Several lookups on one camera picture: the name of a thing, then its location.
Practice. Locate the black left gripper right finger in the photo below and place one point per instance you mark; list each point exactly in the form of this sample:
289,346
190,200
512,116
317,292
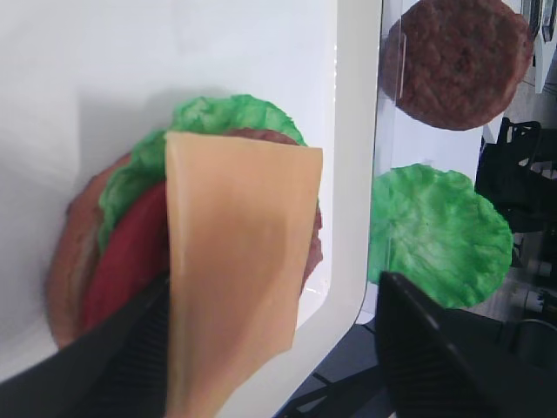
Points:
440,362

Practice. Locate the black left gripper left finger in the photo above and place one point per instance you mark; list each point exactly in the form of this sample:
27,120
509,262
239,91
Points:
118,369

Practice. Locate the orange cheese slice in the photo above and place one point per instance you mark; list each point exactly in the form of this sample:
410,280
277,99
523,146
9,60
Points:
241,217

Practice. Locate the tomato slice on tray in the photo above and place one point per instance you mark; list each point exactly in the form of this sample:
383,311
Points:
137,252

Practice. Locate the standing green lettuce leaf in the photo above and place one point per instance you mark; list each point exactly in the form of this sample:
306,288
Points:
434,228

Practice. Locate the lettuce leaf on tray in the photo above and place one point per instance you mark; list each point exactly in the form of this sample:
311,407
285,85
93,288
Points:
203,115

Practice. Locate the meat patty on tray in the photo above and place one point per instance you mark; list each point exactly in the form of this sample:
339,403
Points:
315,254

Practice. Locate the standing brown meat patty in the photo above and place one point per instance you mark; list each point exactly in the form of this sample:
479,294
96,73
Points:
455,65

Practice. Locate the clear acrylic rack right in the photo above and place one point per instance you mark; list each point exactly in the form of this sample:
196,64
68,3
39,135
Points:
391,130

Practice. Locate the bottom bun on tray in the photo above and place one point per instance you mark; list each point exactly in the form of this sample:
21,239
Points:
76,255

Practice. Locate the white rectangular metal tray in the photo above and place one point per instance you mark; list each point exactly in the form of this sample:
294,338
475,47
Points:
85,82

